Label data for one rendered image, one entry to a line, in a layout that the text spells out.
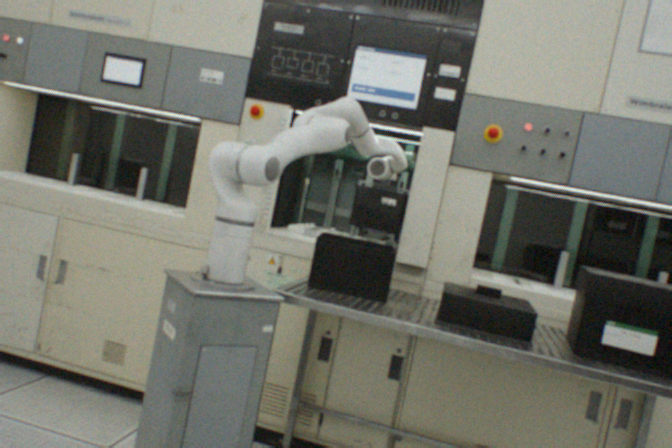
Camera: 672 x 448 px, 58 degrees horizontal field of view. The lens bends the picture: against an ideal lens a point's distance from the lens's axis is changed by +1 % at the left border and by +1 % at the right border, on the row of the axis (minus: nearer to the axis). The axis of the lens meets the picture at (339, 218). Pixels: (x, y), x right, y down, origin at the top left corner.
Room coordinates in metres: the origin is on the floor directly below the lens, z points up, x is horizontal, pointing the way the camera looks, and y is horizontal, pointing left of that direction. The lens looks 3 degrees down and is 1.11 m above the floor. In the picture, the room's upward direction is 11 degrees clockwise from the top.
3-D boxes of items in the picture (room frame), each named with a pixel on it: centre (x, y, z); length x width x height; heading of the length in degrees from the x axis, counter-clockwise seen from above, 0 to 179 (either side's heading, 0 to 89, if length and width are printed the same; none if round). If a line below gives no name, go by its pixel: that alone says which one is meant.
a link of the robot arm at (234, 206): (1.82, 0.33, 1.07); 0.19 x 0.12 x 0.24; 58
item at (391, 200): (2.72, -0.17, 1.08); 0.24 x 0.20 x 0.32; 78
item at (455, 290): (1.96, -0.52, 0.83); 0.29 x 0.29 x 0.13; 79
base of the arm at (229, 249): (1.81, 0.30, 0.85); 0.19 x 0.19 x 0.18
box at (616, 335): (1.89, -0.93, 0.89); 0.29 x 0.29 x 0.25; 74
